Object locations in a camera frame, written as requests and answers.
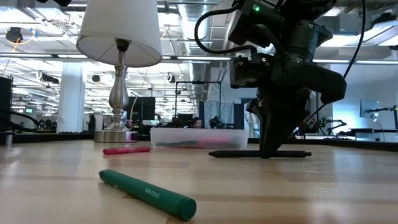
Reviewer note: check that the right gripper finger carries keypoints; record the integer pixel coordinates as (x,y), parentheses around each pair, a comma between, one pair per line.
(256,109)
(280,121)

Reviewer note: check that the matte black pen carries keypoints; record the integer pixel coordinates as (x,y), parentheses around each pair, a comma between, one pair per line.
(233,154)

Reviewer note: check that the clear box with pink lid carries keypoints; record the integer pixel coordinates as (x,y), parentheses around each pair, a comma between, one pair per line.
(199,138)

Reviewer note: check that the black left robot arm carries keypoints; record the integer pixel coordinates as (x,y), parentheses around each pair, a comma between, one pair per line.
(54,2)

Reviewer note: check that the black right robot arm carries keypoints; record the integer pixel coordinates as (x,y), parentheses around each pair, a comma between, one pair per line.
(264,15)

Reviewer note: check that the person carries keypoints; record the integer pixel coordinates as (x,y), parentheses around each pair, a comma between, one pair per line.
(197,123)

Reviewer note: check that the grey screen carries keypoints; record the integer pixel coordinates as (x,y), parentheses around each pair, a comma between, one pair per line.
(368,107)

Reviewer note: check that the black monitor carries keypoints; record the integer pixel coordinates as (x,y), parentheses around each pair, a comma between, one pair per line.
(146,109)

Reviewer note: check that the white shade silver table lamp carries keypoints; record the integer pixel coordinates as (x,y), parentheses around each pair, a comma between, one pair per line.
(118,31)

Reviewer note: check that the white pillar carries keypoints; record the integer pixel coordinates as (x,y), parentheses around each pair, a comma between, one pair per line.
(71,99)

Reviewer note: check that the black cabinet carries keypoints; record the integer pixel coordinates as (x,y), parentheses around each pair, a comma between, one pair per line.
(5,102)

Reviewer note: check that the black ceiling device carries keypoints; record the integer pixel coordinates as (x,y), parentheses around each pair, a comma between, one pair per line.
(14,34)

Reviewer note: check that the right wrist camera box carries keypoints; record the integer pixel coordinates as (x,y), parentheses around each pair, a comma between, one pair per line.
(248,71)

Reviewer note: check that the black metal stand frame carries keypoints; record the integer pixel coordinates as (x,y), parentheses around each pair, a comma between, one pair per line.
(199,82)

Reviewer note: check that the silver ventilation duct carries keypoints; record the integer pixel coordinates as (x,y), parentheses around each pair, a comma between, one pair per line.
(205,71)

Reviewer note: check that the black aluminium table frame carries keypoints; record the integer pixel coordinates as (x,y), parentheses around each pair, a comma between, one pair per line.
(46,137)

